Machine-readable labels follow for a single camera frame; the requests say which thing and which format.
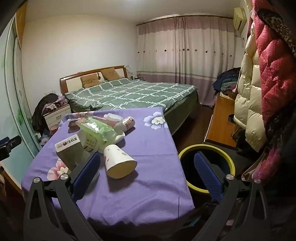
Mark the red puffer jacket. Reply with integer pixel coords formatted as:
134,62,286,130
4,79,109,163
251,0,296,126

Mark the white dotted paper cup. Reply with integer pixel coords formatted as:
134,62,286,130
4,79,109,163
103,144,137,179

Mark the green checkered bed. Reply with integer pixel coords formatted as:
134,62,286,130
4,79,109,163
60,65,200,137

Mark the pile of folded clothes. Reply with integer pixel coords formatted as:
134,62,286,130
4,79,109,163
213,68,242,95

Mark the green plastic bag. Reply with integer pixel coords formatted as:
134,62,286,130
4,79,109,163
77,117,118,143

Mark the cream puffer jacket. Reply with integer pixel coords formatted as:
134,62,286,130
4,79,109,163
233,23,270,152

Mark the purple floral tablecloth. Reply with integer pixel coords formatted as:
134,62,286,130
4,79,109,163
21,107,196,229

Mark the white nightstand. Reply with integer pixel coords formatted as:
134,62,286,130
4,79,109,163
44,103,72,130

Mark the green printed paper cup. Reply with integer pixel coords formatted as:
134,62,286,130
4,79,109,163
81,131,100,153

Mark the pink and white curtain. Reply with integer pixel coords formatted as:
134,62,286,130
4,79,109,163
135,15,235,105

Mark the white foam net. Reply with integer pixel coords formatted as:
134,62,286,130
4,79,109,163
104,113,123,122

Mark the yellow rimmed trash bin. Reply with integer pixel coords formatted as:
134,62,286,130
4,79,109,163
179,144,236,194

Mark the sliding door wardrobe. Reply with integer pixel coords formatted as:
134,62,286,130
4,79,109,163
0,2,43,176

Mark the dark brown packet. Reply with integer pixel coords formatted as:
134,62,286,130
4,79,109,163
68,119,82,134

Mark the white carton box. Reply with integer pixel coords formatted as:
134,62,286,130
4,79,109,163
55,134,85,171

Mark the wooden desk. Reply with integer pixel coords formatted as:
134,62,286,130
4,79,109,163
203,93,238,149

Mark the black bag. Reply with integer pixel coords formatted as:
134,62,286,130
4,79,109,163
232,127,262,158

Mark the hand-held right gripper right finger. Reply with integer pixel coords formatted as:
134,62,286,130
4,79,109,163
194,151,270,241

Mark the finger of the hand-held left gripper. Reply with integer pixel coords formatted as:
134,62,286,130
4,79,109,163
0,136,22,161

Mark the pink patterned cloth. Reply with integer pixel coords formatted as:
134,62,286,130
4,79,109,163
45,97,67,109

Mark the brown pillow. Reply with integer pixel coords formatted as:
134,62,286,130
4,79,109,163
101,68,121,81
80,75,102,88

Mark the wall air conditioner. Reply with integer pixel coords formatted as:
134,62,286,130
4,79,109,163
232,7,247,32

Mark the dark clothes heap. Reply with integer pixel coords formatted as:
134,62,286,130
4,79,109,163
31,93,62,133

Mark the pink fluffy garment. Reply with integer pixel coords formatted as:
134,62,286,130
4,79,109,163
252,148,281,181

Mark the beige bag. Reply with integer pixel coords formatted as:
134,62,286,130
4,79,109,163
242,146,269,180

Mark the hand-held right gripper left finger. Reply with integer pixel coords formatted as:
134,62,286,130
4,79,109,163
23,152,102,241

